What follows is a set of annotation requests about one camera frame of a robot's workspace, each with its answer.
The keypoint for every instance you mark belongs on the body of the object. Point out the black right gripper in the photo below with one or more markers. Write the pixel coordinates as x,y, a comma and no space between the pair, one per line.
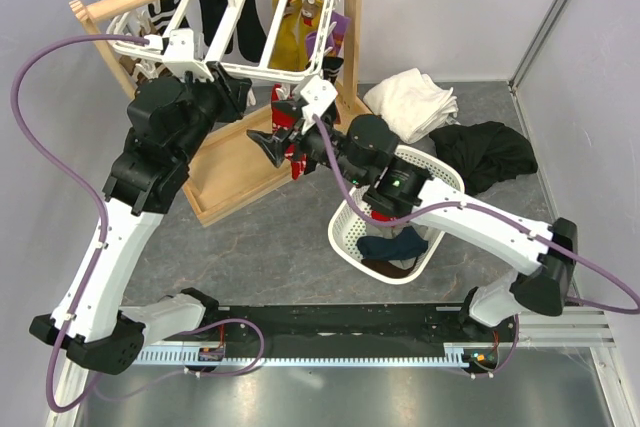
273,144

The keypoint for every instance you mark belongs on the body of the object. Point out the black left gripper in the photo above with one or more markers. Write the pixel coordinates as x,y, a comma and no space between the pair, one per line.
234,94

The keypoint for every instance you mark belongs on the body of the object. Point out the white plastic clip hanger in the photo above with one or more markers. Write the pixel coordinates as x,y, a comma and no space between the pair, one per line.
152,51

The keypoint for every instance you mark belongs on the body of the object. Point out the red patterned Christmas sock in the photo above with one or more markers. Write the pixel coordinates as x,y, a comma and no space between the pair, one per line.
381,217

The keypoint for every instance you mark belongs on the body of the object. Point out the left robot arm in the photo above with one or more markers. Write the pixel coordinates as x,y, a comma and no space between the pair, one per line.
170,118

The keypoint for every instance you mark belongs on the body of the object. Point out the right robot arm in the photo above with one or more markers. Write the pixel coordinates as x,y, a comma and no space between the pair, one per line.
396,191

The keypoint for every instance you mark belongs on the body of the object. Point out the wooden drying rack stand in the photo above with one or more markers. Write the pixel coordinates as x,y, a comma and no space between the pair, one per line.
227,173

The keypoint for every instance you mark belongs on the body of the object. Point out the yellow reindeer sock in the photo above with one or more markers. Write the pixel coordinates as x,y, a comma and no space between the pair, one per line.
299,19

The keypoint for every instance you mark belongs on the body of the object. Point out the purple striped sock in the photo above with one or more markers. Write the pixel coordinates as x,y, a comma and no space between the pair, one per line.
335,38

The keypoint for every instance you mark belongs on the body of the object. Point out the black sock white stripes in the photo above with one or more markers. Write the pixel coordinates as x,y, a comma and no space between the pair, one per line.
159,14

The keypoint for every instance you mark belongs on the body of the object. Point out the white perforated laundry basket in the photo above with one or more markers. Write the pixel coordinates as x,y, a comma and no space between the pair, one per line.
346,227

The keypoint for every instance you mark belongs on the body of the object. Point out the folded white towel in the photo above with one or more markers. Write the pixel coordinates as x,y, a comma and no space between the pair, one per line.
411,104

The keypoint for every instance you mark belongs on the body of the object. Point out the grey sock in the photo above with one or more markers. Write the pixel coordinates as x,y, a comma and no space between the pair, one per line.
388,232

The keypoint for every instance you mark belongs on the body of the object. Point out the navy blue sock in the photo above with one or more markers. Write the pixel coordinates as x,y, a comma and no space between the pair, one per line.
408,244

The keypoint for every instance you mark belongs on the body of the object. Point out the brown sock in basket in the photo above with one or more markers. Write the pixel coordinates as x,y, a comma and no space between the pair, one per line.
391,269

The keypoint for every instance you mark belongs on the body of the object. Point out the crumpled black cloth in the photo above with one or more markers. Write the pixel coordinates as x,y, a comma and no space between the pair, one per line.
484,154

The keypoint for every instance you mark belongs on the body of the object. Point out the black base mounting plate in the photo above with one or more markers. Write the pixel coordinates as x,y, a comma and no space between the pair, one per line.
355,335

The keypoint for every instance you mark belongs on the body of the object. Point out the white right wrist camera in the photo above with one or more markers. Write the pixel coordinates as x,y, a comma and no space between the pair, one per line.
317,94

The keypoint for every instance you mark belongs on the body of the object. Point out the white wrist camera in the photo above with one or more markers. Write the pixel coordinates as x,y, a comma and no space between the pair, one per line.
183,55
317,94

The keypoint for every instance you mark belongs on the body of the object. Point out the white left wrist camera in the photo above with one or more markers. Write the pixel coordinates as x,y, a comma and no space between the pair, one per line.
183,55

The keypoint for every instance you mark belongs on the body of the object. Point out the aluminium rail frame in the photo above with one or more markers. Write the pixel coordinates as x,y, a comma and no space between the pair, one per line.
199,353

